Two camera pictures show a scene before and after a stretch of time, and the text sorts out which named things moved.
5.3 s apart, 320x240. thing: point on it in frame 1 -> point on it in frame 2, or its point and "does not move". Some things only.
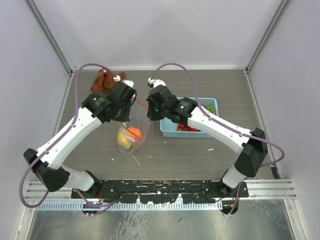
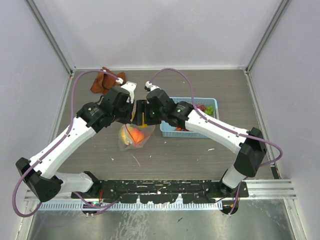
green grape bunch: [210, 108] does not move
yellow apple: [122, 141] -> [125, 133]
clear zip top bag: [132, 134] does not move
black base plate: [161, 191] does not move
